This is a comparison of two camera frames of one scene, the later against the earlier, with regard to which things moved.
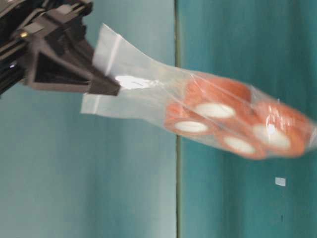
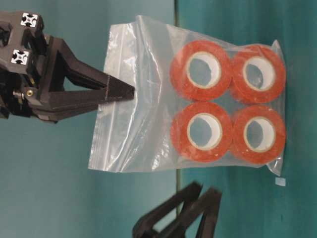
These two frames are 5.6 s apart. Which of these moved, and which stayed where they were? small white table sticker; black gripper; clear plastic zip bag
Moved: black gripper; clear plastic zip bag
Stayed: small white table sticker
